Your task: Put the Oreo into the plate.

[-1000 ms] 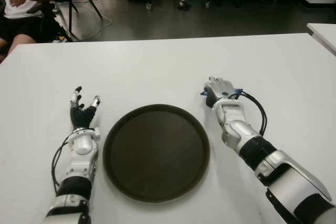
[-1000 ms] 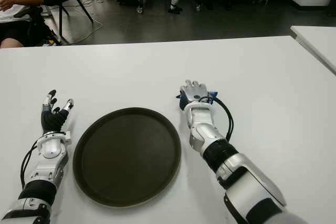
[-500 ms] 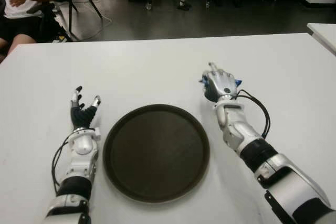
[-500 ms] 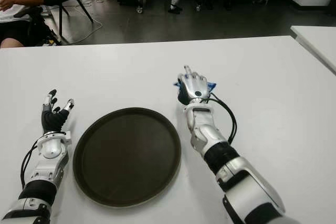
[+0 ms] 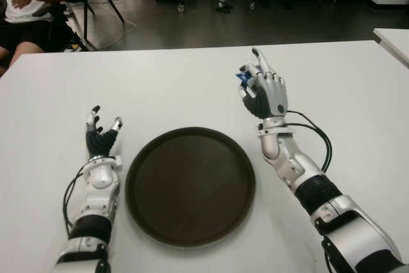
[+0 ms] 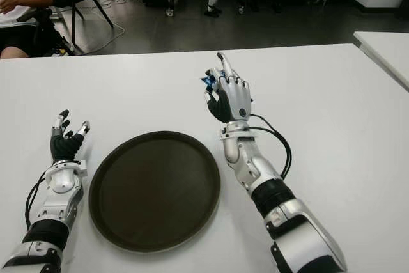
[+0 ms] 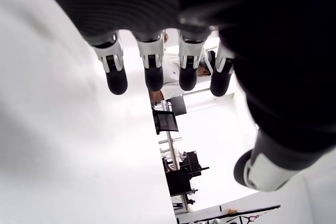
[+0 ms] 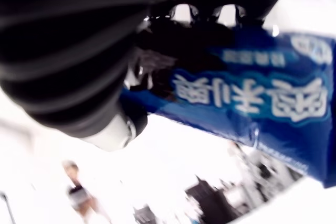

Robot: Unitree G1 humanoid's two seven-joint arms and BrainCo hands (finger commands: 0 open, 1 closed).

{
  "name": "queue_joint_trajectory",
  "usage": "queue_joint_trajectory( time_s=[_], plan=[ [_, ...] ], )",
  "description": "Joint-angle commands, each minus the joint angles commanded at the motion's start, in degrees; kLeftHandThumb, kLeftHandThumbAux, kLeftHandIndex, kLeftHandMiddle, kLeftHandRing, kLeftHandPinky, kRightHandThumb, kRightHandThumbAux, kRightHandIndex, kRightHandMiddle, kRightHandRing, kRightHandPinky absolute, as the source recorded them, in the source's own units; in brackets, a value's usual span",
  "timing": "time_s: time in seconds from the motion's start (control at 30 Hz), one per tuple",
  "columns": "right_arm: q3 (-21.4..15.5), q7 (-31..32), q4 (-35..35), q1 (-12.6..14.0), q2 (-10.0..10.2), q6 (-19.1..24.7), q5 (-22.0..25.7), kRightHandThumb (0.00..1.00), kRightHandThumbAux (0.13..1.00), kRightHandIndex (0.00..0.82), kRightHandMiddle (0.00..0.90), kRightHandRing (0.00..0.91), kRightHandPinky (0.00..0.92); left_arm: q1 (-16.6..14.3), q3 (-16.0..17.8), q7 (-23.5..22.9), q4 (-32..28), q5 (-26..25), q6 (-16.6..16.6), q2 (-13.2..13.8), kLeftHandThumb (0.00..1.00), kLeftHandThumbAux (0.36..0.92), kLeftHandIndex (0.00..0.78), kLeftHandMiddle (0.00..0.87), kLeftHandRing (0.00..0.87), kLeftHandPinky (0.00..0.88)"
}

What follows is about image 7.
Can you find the black square panel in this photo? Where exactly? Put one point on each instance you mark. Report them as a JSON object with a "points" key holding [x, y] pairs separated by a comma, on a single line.
{"points": [[179, 105]]}

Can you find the red carabiner hook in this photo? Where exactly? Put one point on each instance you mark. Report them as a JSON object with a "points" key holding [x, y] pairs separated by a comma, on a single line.
{"points": [[252, 218]]}

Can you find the small yellow object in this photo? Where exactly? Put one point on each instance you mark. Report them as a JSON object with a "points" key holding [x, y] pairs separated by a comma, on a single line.
{"points": [[231, 210]]}

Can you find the white humanoid robot on gantry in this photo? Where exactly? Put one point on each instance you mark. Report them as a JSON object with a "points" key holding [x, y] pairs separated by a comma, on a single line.
{"points": [[215, 221]]}

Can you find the seated person in white shirt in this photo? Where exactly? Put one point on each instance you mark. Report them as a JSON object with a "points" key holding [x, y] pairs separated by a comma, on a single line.
{"points": [[170, 72]]}

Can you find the black robot gantry frame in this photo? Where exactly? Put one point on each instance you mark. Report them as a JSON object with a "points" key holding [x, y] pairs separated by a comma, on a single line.
{"points": [[257, 208]]}

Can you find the aluminium profile frame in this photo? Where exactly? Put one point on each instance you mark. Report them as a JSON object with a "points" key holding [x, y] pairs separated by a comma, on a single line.
{"points": [[171, 145]]}

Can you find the black folding chair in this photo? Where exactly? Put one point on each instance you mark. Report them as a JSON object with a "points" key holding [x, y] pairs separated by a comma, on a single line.
{"points": [[165, 121]]}

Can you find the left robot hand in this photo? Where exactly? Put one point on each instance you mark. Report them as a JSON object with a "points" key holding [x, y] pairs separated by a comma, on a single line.
{"points": [[236, 11]]}

